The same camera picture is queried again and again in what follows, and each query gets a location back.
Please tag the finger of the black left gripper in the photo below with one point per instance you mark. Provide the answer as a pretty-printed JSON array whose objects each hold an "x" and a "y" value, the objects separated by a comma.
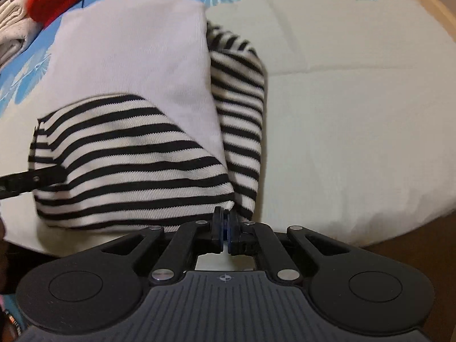
[{"x": 16, "y": 184}]

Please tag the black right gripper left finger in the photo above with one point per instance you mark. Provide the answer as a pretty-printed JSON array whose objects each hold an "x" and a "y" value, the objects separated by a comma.
[{"x": 191, "y": 240}]

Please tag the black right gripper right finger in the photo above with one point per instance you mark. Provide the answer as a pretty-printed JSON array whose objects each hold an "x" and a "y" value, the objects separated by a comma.
[{"x": 258, "y": 240}]

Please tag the black white striped garment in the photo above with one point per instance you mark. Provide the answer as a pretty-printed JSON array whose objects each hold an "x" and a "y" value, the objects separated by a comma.
[{"x": 155, "y": 114}]

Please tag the beige folded blanket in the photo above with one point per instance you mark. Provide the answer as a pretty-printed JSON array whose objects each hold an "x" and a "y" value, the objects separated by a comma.
[{"x": 18, "y": 29}]

